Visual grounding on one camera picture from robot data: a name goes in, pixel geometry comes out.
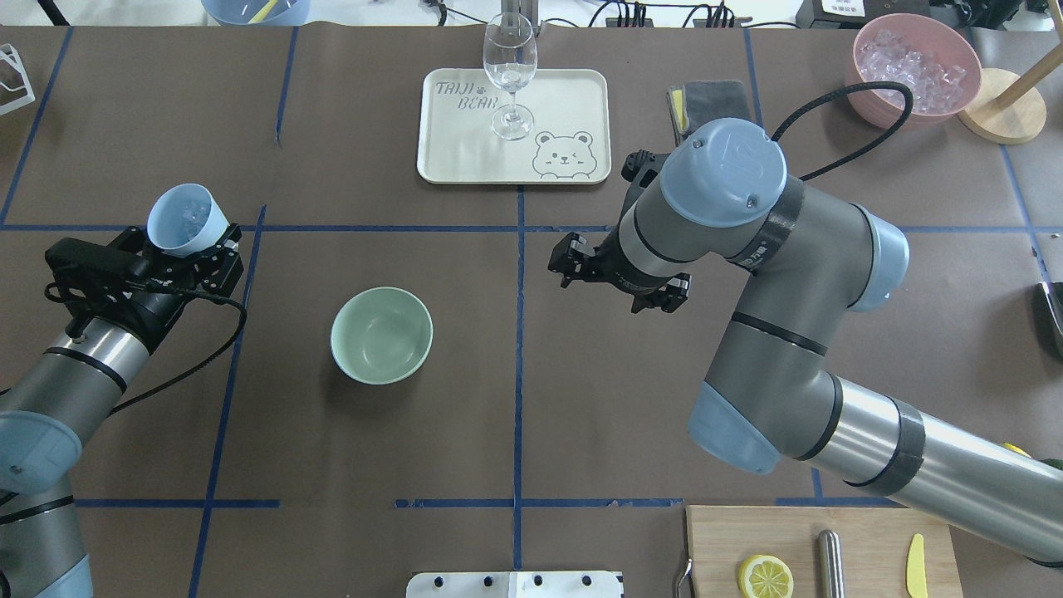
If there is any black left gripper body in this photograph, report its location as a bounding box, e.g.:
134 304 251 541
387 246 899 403
81 224 244 351

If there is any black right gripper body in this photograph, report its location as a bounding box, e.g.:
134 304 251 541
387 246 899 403
591 233 691 314

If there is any light blue plastic cup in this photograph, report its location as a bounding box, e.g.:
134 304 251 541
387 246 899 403
145 183 229 257

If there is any clear ice cubes pile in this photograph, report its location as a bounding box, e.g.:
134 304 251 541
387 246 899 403
176 198 212 236

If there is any green ceramic bowl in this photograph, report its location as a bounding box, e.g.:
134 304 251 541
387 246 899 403
330 287 435 385

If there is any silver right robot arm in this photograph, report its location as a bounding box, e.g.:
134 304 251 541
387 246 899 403
549 118 1062 567

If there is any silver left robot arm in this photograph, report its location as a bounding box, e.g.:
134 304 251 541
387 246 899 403
1 224 243 597

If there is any pink bowl of ice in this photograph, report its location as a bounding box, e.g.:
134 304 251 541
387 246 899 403
845 12 982 131

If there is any shiny metal ice scoop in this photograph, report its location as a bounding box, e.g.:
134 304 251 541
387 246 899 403
1033 281 1062 360

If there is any cream bear serving tray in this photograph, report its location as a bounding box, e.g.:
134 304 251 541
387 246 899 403
416 68 612 185

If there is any folded grey cloth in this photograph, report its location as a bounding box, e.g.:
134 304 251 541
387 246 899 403
667 80 752 146

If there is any clear wine glass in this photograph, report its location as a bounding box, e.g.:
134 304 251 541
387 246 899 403
482 12 538 141

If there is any large blue basin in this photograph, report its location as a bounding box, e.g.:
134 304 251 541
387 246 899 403
201 1 313 27

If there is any halved lemon slice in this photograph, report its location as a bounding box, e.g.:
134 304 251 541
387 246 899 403
737 554 795 597

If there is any wooden cutting board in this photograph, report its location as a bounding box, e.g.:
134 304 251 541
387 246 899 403
685 505 966 598

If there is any wooden cup stand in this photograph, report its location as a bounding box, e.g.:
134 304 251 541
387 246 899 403
959 44 1062 146

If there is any yellow plastic knife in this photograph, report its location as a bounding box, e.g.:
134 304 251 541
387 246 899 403
904 533 928 598

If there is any yellow lemon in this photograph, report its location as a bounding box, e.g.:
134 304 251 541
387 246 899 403
1002 442 1031 458

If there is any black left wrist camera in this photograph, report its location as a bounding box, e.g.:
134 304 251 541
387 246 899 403
45 238 149 307

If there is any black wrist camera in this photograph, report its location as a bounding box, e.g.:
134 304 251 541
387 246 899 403
45 238 149 307
621 149 669 213

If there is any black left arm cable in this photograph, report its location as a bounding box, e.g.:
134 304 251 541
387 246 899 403
46 281 248 416

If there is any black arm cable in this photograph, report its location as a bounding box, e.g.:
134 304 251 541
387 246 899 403
46 281 248 416
771 81 914 182

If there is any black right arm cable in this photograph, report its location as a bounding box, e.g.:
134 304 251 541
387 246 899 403
771 81 914 182

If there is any white wire rack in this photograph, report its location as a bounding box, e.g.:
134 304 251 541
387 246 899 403
1 44 37 115

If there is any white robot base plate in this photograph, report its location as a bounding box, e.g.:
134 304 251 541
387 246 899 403
405 569 625 597

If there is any steel knife handle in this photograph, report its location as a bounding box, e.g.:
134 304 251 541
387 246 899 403
817 529 846 597

